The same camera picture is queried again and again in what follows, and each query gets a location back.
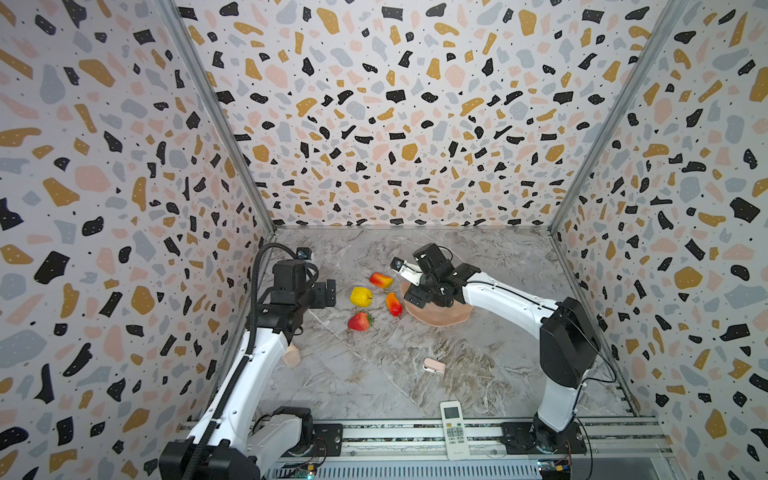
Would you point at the yellow fake lemon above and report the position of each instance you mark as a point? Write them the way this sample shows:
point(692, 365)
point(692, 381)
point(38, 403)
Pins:
point(361, 297)

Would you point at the white remote control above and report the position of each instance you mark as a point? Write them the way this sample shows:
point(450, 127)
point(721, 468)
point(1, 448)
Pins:
point(457, 445)

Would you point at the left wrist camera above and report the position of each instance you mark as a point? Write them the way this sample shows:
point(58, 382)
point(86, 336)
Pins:
point(304, 253)

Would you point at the red-yellow fake peach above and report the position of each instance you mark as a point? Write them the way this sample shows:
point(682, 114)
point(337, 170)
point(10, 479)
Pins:
point(381, 281)

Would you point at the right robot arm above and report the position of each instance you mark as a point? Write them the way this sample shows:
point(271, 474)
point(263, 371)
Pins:
point(568, 344)

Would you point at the red fake strawberry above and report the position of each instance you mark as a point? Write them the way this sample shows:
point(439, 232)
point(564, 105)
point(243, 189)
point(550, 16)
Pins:
point(361, 321)

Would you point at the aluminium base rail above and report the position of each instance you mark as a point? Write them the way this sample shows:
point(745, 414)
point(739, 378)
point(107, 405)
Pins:
point(597, 448)

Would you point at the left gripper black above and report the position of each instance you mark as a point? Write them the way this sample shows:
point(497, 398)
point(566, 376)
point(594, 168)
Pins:
point(322, 297)

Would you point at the red-orange fake mango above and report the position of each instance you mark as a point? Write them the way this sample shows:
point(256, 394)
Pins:
point(394, 305)

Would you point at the beige wooden rolling pin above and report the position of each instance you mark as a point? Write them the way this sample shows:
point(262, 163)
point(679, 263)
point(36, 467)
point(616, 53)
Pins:
point(292, 356)

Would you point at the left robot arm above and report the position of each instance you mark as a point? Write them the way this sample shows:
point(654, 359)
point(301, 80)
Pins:
point(228, 442)

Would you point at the pink flower-shaped fruit bowl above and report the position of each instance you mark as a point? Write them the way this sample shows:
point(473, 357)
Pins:
point(439, 317)

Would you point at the small pink case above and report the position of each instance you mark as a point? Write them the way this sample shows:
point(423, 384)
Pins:
point(434, 366)

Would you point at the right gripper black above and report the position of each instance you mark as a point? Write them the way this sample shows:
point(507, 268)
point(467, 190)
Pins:
point(424, 274)

